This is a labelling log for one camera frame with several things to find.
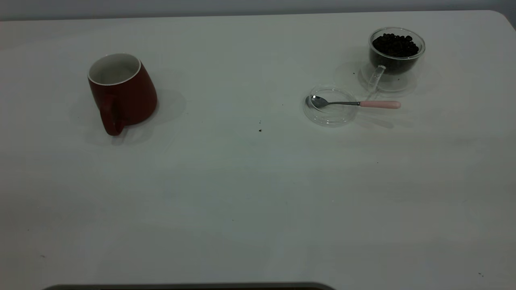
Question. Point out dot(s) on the red ceramic mug white inside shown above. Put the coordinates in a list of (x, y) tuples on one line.
[(129, 96)]

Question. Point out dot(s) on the dark roasted coffee beans pile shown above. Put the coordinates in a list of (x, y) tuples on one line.
[(396, 46)]

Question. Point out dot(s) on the clear round glass saucer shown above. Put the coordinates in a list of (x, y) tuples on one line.
[(332, 117)]

